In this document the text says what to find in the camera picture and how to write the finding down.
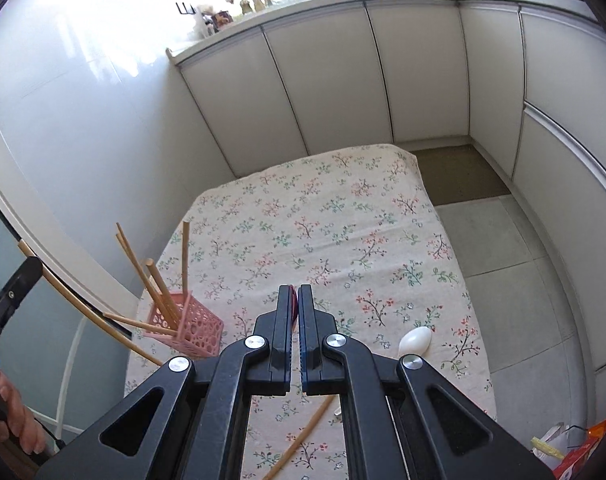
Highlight white plastic spoon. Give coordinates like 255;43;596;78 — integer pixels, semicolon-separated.
398;326;432;356

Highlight red plastic spoon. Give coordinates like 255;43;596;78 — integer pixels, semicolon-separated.
290;285;298;330

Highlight person's left hand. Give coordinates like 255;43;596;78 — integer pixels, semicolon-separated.
0;372;47;454

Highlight pink perforated utensil holder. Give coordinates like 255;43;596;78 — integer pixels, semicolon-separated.
144;292;224;359

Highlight orange snack bag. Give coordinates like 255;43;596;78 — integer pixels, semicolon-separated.
553;419;606;480

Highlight floral tablecloth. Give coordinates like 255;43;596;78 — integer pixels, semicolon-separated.
125;143;497;480

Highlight white lower cabinets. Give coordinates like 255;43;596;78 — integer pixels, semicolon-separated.
170;0;606;372

